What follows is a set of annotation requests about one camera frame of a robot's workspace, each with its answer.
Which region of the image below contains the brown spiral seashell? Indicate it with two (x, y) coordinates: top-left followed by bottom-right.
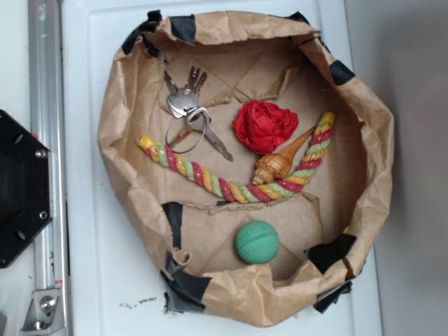
(251, 127), (315, 186)

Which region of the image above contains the long silver key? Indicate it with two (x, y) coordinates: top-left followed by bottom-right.
(186, 107), (233, 162)

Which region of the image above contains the red crumpled paper flower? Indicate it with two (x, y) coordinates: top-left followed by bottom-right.
(232, 100), (299, 155)

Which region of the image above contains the green dimpled rubber ball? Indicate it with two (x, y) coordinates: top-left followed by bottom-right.
(235, 220), (280, 264)

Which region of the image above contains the silver key bunch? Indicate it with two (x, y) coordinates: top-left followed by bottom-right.
(164, 66), (207, 118)

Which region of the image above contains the brown paper bag bin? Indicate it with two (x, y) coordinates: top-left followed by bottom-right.
(97, 11), (394, 327)

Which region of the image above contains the white plastic tray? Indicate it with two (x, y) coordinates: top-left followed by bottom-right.
(62, 1), (382, 335)

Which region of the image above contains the multicolored twisted rope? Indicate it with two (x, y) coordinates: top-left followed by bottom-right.
(136, 111), (337, 204)

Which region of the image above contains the silver metal key ring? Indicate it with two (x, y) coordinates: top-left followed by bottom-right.
(164, 108), (212, 154)

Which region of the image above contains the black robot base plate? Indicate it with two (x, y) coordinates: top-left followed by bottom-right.
(0, 110), (52, 269)

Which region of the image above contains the aluminium extrusion rail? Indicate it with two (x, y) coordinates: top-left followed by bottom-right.
(27, 1), (73, 335)

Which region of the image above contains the metal corner bracket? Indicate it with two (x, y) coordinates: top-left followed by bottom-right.
(20, 288), (64, 335)

